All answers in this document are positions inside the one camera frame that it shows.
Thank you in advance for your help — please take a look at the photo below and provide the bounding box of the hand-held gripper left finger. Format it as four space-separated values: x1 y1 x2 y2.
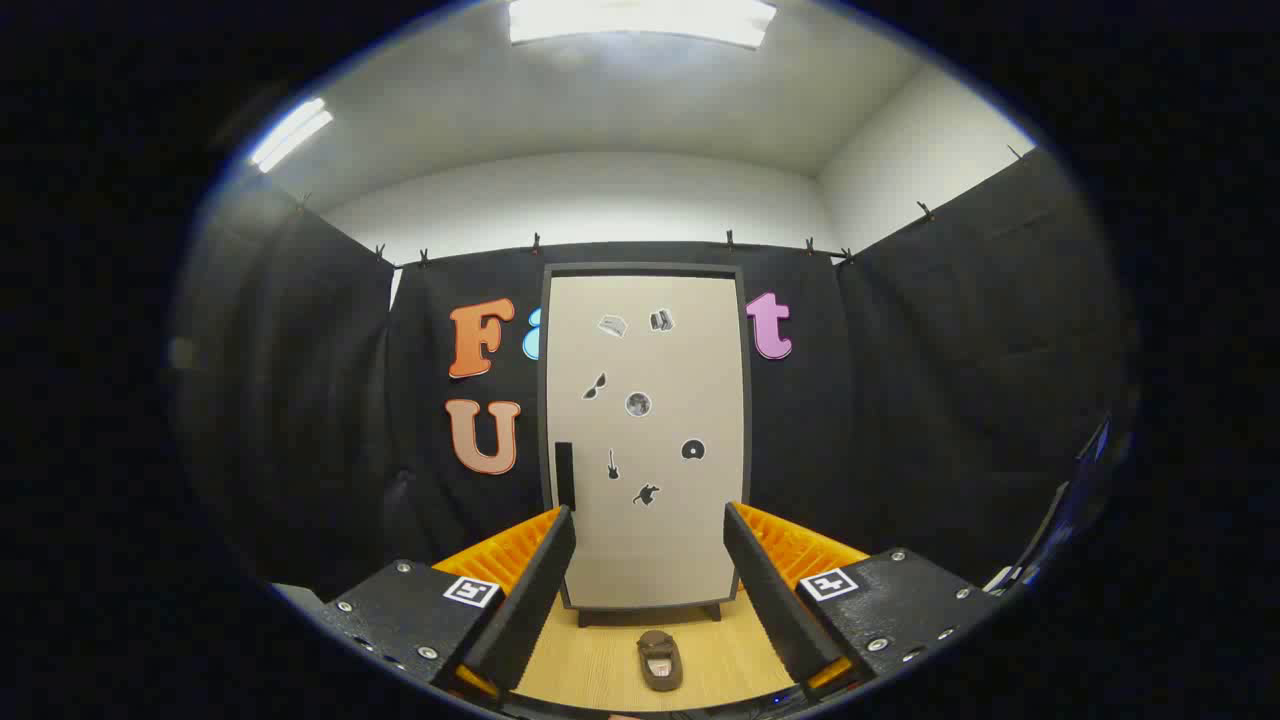
320 505 578 701

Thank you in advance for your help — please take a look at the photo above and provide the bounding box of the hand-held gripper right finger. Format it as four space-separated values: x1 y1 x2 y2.
723 502 1001 696

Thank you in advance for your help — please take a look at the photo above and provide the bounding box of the brown fuzzy shoe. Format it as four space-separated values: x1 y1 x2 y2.
637 630 684 693

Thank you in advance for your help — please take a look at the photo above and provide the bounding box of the grey shoe cabinet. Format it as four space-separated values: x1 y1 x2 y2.
537 262 753 627

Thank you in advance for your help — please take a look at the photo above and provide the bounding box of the black backdrop cloth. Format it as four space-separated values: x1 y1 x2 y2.
170 145 1141 601

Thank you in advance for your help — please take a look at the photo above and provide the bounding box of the narrow ceiling light strip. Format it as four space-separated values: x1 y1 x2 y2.
248 97 334 174

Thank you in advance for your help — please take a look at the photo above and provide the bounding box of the wide ceiling light panel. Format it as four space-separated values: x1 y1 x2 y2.
508 0 778 49

